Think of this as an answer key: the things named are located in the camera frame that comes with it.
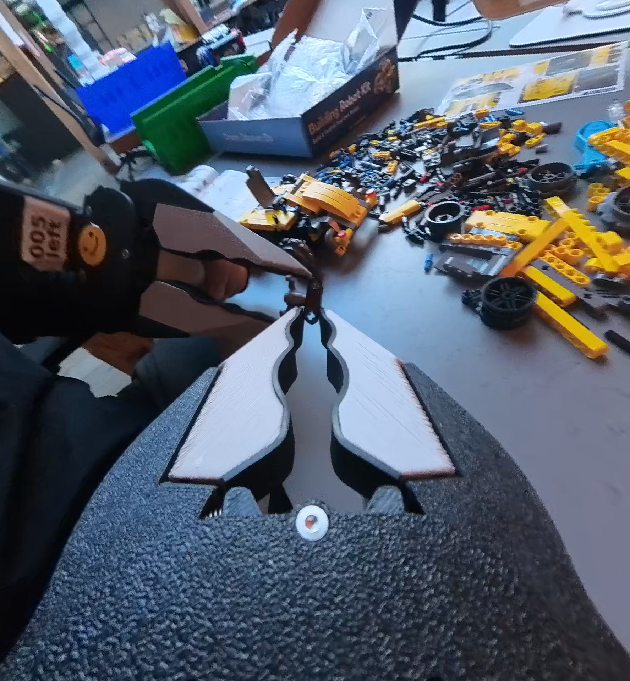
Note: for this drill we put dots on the pale wooden post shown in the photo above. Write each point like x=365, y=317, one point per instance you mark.
x=32, y=74

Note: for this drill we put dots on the short black holed beam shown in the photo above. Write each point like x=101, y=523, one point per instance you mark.
x=313, y=292

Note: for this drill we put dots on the yellow toy vehicle assembly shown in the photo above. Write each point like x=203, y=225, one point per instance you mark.
x=325, y=199

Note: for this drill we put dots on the plain black tyre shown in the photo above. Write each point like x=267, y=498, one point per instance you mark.
x=442, y=218

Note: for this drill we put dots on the pile of yellow building pieces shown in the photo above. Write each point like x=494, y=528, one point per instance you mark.
x=575, y=234

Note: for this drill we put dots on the long yellow holed beam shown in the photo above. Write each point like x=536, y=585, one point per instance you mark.
x=570, y=324

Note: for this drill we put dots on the sticker sheet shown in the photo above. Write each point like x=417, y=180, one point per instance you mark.
x=533, y=80

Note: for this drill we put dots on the person's leg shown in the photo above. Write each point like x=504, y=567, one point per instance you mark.
x=176, y=362

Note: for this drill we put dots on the crumpled clear plastic bags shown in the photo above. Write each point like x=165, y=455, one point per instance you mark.
x=315, y=69

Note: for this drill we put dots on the dark blue cardboard kit box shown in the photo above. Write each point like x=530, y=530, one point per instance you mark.
x=347, y=114

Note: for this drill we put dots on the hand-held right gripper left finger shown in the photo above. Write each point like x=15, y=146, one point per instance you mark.
x=240, y=415

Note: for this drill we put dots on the black spoked wheel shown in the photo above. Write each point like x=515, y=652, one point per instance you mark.
x=506, y=298

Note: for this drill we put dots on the grey desk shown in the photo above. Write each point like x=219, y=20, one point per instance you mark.
x=453, y=399

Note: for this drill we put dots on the green plastic bin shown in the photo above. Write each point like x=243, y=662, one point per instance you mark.
x=187, y=111

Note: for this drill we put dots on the person's left hand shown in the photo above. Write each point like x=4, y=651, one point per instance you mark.
x=224, y=279

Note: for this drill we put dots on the grey digger bucket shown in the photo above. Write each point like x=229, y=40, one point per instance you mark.
x=469, y=263

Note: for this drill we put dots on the white paper booklet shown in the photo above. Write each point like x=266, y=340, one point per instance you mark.
x=213, y=186

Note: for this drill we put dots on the large blue plastic bin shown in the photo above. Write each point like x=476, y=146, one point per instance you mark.
x=128, y=85

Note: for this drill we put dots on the black angled connector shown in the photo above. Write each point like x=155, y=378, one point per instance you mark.
x=469, y=299

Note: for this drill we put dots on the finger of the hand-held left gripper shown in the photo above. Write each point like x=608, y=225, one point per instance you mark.
x=213, y=234
x=187, y=314

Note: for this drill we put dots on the dark grey joint connector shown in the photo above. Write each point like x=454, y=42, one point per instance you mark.
x=629, y=303

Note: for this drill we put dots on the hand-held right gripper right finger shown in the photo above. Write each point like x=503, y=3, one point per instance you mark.
x=386, y=415

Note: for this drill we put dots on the white flat device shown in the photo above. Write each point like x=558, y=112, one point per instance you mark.
x=586, y=21

